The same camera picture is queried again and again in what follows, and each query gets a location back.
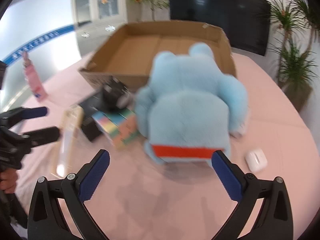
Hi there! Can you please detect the person's left hand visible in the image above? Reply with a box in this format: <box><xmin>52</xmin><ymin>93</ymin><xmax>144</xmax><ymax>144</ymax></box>
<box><xmin>0</xmin><ymin>169</ymin><xmax>18</xmax><ymax>195</ymax></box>

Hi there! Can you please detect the black wall television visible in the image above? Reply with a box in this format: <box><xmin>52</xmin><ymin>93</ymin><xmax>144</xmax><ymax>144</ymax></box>
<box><xmin>168</xmin><ymin>0</ymin><xmax>272</xmax><ymax>57</ymax></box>

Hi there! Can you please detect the black round device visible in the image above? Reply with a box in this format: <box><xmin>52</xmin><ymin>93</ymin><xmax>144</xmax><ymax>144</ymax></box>
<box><xmin>101</xmin><ymin>76</ymin><xmax>135</xmax><ymax>112</ymax></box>

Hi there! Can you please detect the clear beige package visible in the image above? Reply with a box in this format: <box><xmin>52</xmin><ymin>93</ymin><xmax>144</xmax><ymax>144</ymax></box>
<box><xmin>51</xmin><ymin>104</ymin><xmax>84</xmax><ymax>178</ymax></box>

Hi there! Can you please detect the small black box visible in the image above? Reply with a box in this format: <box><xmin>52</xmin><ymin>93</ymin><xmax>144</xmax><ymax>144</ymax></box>
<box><xmin>80</xmin><ymin>118</ymin><xmax>103</xmax><ymax>142</ymax></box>

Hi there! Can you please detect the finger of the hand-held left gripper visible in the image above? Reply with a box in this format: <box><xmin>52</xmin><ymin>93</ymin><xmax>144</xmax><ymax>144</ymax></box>
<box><xmin>0</xmin><ymin>106</ymin><xmax>48</xmax><ymax>130</ymax></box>
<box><xmin>15</xmin><ymin>126</ymin><xmax>61</xmax><ymax>153</ymax></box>

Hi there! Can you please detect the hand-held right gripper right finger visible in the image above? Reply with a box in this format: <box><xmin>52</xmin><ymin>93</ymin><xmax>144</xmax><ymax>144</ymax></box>
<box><xmin>211</xmin><ymin>150</ymin><xmax>293</xmax><ymax>240</ymax></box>

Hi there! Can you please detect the brown planter pot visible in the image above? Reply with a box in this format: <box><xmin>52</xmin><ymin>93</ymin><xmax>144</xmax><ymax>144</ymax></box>
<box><xmin>279</xmin><ymin>80</ymin><xmax>313</xmax><ymax>113</ymax></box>

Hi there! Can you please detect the pastel colour block box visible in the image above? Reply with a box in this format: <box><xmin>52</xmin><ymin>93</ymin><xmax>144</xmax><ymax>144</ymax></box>
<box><xmin>92</xmin><ymin>107</ymin><xmax>140</xmax><ymax>149</ymax></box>

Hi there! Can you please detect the white plastic case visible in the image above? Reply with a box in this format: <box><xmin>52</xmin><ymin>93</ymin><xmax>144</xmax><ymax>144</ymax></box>
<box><xmin>244</xmin><ymin>149</ymin><xmax>268</xmax><ymax>172</ymax></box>

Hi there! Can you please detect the brown cardboard box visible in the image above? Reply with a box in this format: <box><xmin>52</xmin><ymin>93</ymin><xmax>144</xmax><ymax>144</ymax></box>
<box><xmin>78</xmin><ymin>21</ymin><xmax>237</xmax><ymax>93</ymax></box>

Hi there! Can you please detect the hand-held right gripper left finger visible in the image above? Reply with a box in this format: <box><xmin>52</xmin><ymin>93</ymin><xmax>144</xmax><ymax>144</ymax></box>
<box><xmin>27</xmin><ymin>149</ymin><xmax>110</xmax><ymax>240</ymax></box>

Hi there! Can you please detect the white glass-door cabinet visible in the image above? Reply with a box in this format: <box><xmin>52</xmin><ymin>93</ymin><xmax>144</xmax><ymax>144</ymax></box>
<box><xmin>71</xmin><ymin>0</ymin><xmax>128</xmax><ymax>60</ymax></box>

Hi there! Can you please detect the large green palm plant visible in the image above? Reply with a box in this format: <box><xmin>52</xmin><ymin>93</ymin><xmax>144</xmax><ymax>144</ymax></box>
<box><xmin>266</xmin><ymin>0</ymin><xmax>320</xmax><ymax>87</ymax></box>

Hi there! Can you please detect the pink bottle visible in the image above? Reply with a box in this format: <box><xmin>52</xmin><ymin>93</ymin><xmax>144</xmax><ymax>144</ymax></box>
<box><xmin>22</xmin><ymin>51</ymin><xmax>48</xmax><ymax>103</ymax></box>

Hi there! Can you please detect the black flat case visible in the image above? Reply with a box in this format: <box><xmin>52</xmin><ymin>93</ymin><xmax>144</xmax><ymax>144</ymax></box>
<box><xmin>77</xmin><ymin>93</ymin><xmax>105</xmax><ymax>117</ymax></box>

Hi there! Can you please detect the light blue plush toy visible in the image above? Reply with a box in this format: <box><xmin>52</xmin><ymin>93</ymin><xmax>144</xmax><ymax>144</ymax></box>
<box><xmin>134</xmin><ymin>43</ymin><xmax>251</xmax><ymax>166</ymax></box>

